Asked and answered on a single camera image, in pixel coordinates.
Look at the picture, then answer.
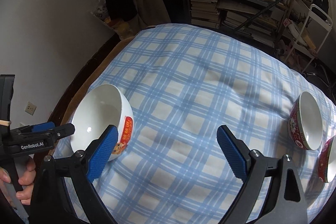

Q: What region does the person's left hand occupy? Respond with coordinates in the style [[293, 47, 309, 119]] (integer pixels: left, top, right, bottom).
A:
[[1, 156, 36, 207]]

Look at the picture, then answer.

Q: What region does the stack of books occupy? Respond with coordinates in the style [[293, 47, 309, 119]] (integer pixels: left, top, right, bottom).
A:
[[189, 0, 221, 29]]

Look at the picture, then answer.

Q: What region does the clothes pole with hook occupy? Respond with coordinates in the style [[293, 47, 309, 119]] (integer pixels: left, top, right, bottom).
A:
[[232, 0, 283, 34]]

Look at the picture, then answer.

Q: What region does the wall socket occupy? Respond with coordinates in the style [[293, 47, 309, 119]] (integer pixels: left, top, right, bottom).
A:
[[25, 102, 37, 115]]

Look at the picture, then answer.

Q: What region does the white bowl with cat print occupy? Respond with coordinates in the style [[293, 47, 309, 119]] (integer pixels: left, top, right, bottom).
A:
[[71, 84, 134, 161]]

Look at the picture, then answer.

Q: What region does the white metal cart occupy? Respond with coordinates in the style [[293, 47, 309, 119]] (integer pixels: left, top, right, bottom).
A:
[[284, 4, 333, 73]]

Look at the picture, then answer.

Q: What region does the red patterned bowl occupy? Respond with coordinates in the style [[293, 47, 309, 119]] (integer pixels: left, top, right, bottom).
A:
[[317, 136, 335, 183], [287, 91, 323, 151]]

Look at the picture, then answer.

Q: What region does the blue plaid tablecloth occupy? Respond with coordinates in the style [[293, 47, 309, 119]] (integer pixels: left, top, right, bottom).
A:
[[53, 23, 336, 224]]

